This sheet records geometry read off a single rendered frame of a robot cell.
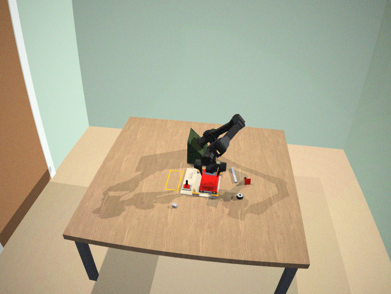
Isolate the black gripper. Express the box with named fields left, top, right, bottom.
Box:
left=194, top=157, right=227, bottom=178

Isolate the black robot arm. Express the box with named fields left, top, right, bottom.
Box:
left=197, top=114, right=245, bottom=174

